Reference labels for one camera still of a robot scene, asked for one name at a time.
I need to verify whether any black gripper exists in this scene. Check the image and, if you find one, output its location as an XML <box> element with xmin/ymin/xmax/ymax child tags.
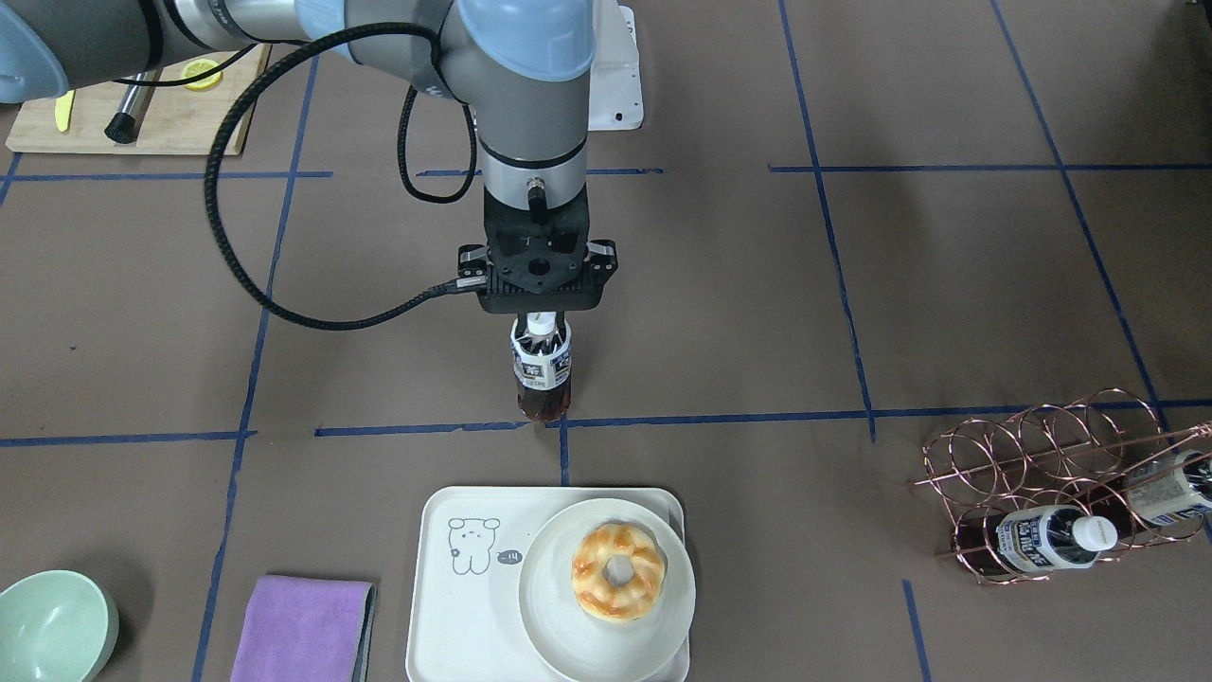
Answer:
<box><xmin>482</xmin><ymin>187</ymin><xmax>590</xmax><ymax>357</ymax></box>

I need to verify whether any tea bottle white cap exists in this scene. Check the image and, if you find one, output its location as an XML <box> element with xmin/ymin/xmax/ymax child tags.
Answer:
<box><xmin>511</xmin><ymin>313</ymin><xmax>574</xmax><ymax>423</ymax></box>

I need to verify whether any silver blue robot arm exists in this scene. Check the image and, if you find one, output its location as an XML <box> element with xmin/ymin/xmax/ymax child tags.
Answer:
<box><xmin>1</xmin><ymin>1</ymin><xmax>617</xmax><ymax>332</ymax></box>

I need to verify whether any beige rabbit tray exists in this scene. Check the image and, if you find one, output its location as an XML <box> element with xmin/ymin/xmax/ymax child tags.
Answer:
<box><xmin>405</xmin><ymin>485</ymin><xmax>696</xmax><ymax>681</ymax></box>

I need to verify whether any white round plate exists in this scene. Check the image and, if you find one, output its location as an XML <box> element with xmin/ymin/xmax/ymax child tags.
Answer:
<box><xmin>518</xmin><ymin>499</ymin><xmax>696</xmax><ymax>681</ymax></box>

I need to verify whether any purple folded cloth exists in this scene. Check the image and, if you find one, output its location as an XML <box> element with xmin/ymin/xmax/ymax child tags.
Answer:
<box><xmin>230</xmin><ymin>575</ymin><xmax>378</xmax><ymax>681</ymax></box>

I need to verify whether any bamboo cutting board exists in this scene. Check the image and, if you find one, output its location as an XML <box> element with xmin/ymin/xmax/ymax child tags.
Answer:
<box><xmin>5</xmin><ymin>45</ymin><xmax>270</xmax><ymax>156</ymax></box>

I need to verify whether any yellow lemon slice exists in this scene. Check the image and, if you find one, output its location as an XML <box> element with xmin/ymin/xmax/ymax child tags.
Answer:
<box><xmin>179</xmin><ymin>58</ymin><xmax>223</xmax><ymax>92</ymax></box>

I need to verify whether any black steel knife sharpener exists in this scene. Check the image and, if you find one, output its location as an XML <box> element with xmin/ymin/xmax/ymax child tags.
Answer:
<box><xmin>104</xmin><ymin>68</ymin><xmax>162</xmax><ymax>144</ymax></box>

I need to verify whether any yellow plastic knife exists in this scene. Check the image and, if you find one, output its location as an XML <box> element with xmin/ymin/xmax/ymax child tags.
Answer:
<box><xmin>55</xmin><ymin>90</ymin><xmax>78</xmax><ymax>134</ymax></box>

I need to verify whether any mint green bowl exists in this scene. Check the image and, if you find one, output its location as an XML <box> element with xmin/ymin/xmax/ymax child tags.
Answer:
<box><xmin>1</xmin><ymin>571</ymin><xmax>118</xmax><ymax>681</ymax></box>

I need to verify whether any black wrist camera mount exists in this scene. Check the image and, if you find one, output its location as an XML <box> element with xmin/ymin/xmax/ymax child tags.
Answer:
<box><xmin>457</xmin><ymin>239</ymin><xmax>618</xmax><ymax>315</ymax></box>

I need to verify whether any glazed ring pastry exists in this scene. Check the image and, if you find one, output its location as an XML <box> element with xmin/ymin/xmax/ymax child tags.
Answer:
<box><xmin>570</xmin><ymin>523</ymin><xmax>667</xmax><ymax>624</ymax></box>

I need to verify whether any black braided cable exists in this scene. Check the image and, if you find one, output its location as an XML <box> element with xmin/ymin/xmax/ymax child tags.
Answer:
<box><xmin>118</xmin><ymin>23</ymin><xmax>490</xmax><ymax>332</ymax></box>

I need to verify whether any copper wire bottle rack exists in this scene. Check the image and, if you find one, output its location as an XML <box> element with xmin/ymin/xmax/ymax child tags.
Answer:
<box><xmin>920</xmin><ymin>388</ymin><xmax>1210</xmax><ymax>585</ymax></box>

